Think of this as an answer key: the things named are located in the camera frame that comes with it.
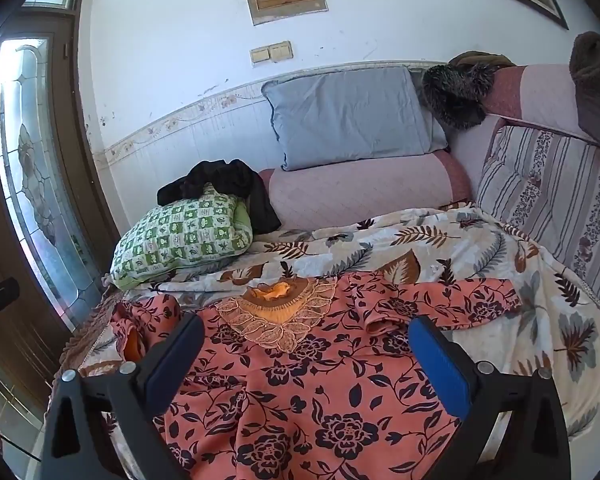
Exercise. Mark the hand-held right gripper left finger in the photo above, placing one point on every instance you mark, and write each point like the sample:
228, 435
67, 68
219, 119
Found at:
175, 360

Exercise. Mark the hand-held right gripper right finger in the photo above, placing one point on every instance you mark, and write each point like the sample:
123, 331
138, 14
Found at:
440, 365

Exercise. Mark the orange floral shirt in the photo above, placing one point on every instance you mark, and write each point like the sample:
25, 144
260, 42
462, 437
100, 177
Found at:
305, 385

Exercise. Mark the brown fringed sofa cover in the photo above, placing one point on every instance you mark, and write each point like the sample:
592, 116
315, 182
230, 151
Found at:
82, 342

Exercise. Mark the leaf print blanket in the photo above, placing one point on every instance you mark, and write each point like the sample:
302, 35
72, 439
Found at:
480, 260

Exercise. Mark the green patterned pillow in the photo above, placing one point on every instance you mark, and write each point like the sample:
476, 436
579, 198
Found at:
180, 240

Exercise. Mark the wooden door with patterned glass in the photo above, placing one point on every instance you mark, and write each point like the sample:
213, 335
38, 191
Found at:
35, 160

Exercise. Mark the black cloth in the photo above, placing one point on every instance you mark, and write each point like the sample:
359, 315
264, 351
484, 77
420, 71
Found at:
215, 175

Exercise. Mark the striped cloth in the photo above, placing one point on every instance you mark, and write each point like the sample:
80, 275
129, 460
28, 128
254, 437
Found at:
545, 185

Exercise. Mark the blue-grey pillow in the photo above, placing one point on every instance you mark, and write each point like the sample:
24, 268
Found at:
350, 115

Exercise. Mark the brown fleece garment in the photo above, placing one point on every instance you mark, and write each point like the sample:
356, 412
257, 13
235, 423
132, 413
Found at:
595, 75

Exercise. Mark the beige wall switch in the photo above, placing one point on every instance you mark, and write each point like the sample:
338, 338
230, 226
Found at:
260, 55
281, 50

